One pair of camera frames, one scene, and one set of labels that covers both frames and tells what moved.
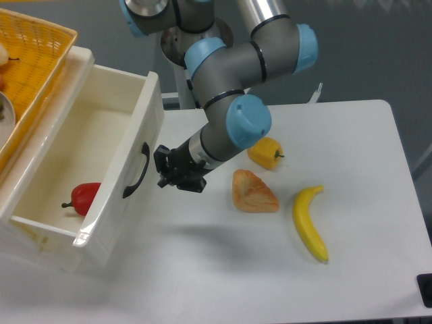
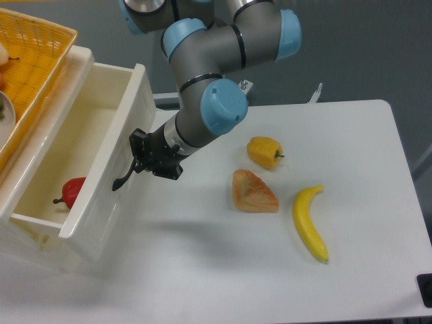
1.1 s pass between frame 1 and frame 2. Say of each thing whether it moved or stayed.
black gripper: moved
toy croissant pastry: stayed
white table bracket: stayed
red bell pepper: moved
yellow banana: stayed
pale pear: stayed
